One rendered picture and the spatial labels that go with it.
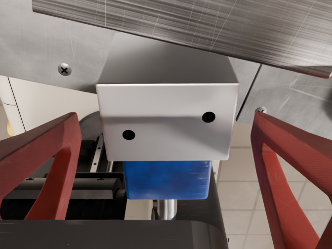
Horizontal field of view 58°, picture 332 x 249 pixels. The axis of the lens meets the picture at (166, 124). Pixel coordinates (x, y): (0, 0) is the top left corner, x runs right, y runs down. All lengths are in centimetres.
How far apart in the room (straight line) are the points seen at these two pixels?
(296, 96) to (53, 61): 13
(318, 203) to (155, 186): 153
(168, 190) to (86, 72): 8
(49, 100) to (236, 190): 95
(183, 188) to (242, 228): 155
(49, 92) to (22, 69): 64
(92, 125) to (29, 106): 17
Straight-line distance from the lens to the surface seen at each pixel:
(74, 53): 16
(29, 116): 88
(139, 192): 16
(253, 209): 158
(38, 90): 82
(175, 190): 16
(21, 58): 17
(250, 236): 176
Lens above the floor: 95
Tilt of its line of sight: 54 degrees down
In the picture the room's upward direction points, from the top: 179 degrees clockwise
